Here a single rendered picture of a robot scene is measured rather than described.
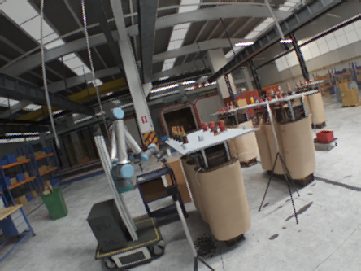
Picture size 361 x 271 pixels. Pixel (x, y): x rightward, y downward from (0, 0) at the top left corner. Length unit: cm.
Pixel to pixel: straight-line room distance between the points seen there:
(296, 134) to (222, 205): 169
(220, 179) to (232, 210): 40
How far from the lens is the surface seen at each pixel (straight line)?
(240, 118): 479
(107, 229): 242
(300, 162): 321
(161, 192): 314
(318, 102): 745
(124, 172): 193
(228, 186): 195
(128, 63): 1349
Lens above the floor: 163
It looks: 4 degrees down
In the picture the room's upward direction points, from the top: 16 degrees counter-clockwise
